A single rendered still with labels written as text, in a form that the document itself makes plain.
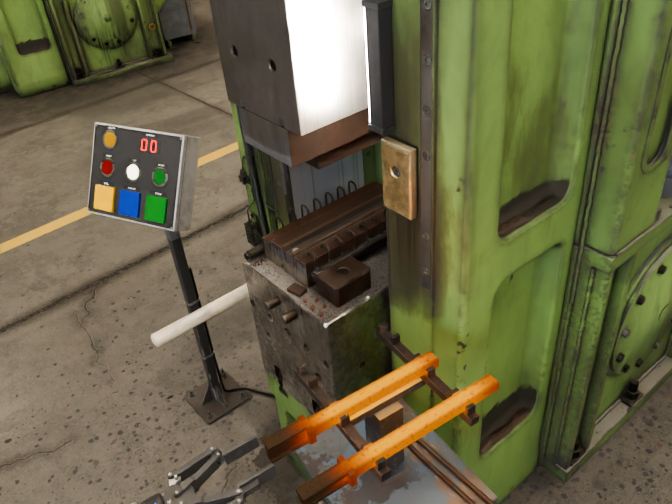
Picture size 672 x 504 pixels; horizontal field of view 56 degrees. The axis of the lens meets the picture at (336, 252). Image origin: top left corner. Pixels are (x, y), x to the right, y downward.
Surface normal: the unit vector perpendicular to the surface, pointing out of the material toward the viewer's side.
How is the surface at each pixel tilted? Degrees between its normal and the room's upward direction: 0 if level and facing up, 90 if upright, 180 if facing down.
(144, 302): 0
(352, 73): 90
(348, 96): 90
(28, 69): 90
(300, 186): 90
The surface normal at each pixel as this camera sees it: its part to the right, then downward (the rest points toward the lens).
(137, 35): 0.58, 0.44
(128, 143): -0.41, 0.08
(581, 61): -0.68, 0.47
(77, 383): -0.08, -0.81
